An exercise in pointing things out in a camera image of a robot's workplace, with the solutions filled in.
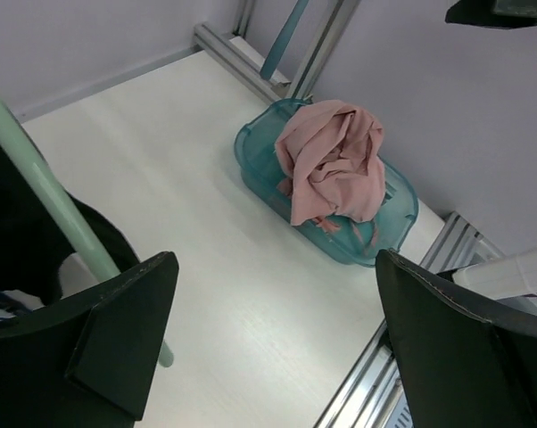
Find mint green hanger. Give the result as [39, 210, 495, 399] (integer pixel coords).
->
[0, 78, 177, 370]

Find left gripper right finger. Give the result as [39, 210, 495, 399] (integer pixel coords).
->
[376, 250, 537, 427]

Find blue-grey plastic hanger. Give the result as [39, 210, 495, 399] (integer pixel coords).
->
[260, 0, 309, 81]

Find pink trousers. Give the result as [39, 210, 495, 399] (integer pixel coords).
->
[275, 100, 386, 233]

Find blue white patterned trousers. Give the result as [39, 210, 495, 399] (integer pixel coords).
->
[0, 289, 43, 322]

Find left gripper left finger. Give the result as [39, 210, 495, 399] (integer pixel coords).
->
[0, 251, 179, 427]

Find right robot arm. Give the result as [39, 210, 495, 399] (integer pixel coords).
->
[445, 1, 537, 313]

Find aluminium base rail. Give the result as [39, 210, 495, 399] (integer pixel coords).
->
[315, 212, 502, 427]

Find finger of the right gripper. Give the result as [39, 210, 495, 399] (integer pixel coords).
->
[444, 0, 537, 29]

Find teal plastic basin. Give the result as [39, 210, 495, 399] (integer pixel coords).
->
[234, 99, 419, 268]

